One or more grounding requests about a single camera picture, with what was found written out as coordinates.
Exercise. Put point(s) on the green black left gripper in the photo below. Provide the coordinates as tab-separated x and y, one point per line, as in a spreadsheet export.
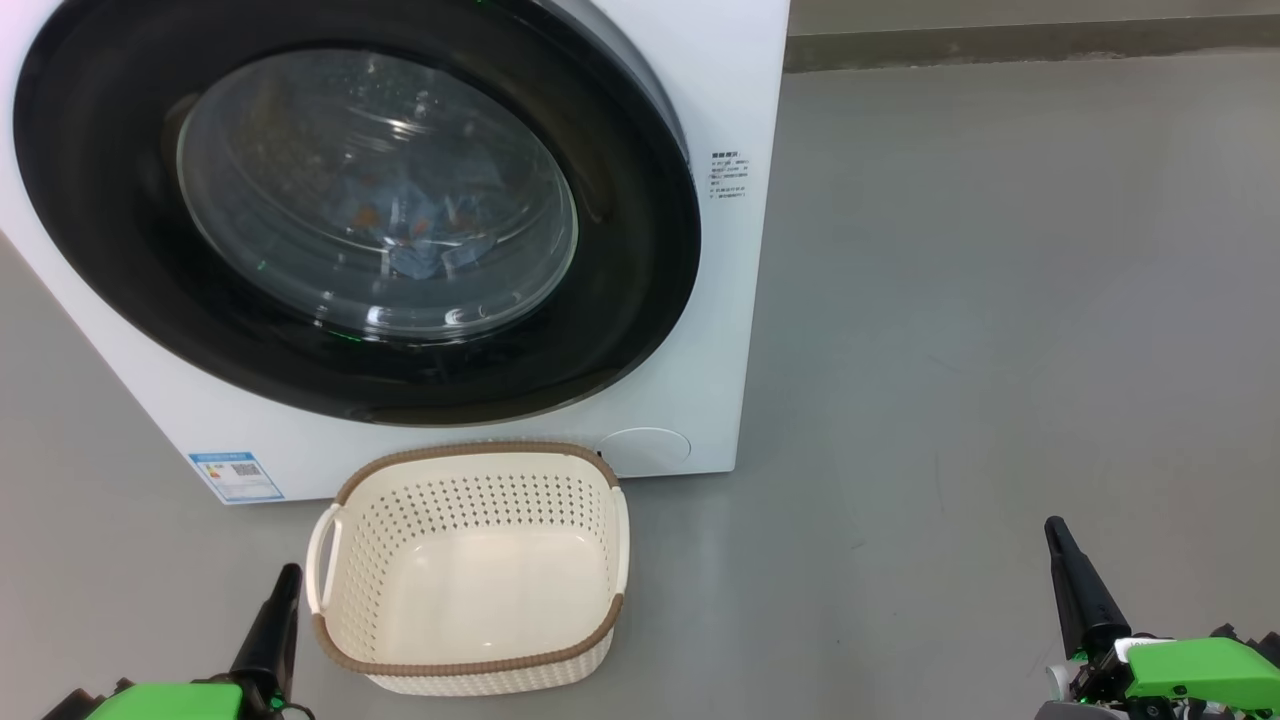
170	702

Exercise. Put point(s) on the blue cartoon print garment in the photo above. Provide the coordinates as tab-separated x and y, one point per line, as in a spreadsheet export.
420	262
410	200

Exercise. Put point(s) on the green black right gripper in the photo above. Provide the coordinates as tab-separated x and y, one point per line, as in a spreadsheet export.
1190	670

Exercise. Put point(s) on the white washing machine body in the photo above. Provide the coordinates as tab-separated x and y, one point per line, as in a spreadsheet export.
720	100

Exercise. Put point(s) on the round white filter cover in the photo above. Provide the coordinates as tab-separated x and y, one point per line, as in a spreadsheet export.
645	452

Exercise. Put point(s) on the dark round washing machine door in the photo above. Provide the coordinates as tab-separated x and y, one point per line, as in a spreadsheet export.
100	200

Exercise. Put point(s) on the cream perforated laundry basket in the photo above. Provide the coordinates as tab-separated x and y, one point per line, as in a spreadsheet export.
470	600

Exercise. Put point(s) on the blue energy label sticker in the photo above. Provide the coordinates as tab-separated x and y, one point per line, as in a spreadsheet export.
236	477

